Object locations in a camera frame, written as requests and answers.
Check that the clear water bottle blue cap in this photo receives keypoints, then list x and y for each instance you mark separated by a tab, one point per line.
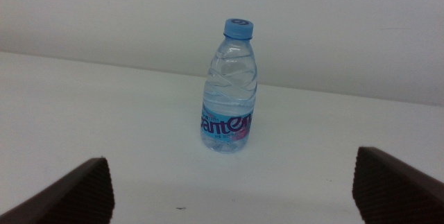
229	95

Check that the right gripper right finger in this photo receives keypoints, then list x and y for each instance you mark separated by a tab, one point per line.
399	193

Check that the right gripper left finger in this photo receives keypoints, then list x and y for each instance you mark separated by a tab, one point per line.
69	199

